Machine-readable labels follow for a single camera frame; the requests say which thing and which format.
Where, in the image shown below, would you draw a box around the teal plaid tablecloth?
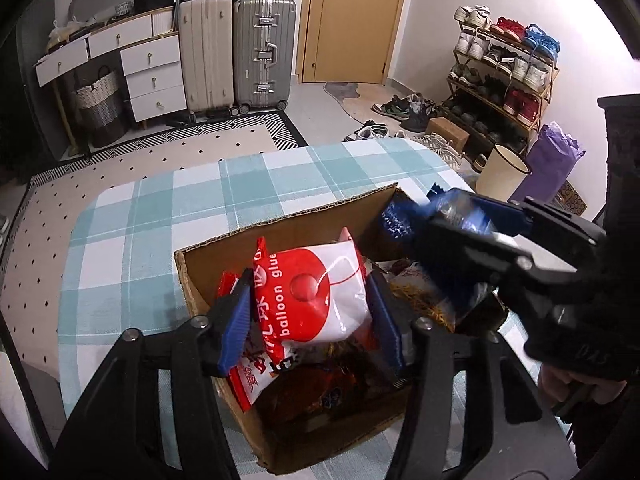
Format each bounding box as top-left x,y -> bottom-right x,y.
57,137 -> 571,480

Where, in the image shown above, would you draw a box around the person's right hand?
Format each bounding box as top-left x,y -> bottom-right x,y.
537,360 -> 626,416

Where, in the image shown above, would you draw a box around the scattered pairs of shoes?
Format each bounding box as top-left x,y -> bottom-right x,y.
342,92 -> 468,168

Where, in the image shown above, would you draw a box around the brown cardboard shoe box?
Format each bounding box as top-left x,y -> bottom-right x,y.
425,116 -> 471,148

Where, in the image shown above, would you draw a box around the white drawer dresser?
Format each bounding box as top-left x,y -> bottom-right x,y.
34,7 -> 188,156

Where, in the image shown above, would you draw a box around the red black chocolate packet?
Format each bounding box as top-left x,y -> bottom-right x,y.
216,271 -> 246,301

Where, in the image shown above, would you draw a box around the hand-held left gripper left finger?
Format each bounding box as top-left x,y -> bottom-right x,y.
50,267 -> 256,480

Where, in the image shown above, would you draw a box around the clear plastic bag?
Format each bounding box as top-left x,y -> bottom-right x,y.
47,17 -> 83,46

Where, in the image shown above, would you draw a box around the wooden door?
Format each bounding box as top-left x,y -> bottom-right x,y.
296,0 -> 412,86

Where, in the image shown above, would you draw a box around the red white balloon packet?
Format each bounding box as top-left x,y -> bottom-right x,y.
227,236 -> 373,413

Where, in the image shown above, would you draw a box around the shoe rack with shoes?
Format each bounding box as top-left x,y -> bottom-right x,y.
448,5 -> 561,128

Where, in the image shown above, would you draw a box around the beige suitcase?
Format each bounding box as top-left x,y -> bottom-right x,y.
177,0 -> 236,116

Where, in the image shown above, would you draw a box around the dark patterned mat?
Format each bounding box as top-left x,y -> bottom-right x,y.
555,180 -> 588,213

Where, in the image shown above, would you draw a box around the cream waste bin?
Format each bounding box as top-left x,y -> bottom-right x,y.
475,142 -> 532,204

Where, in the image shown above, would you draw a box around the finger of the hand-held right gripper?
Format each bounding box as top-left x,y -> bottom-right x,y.
410,215 -> 536,293
447,189 -> 607,247

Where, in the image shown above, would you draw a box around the white noodle snack packet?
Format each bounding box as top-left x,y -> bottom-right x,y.
385,260 -> 496,333

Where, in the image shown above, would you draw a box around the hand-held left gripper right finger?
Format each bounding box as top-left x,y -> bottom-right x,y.
366,270 -> 543,480

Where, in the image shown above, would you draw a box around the person's right forearm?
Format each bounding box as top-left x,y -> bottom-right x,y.
567,380 -> 640,471

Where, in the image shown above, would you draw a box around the blue snack packet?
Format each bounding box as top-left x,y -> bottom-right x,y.
380,184 -> 496,241

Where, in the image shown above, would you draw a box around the wooden shoe rack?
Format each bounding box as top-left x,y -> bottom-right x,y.
442,35 -> 560,161

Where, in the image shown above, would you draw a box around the silver suitcase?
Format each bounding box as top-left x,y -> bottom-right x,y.
232,0 -> 298,115

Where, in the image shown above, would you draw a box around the woven laundry basket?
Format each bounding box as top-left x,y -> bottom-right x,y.
74,66 -> 128,148

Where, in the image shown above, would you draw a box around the black storage case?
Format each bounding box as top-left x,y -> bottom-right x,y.
132,0 -> 181,15

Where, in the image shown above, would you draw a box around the purple gift bag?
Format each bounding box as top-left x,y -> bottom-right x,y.
510,121 -> 586,206

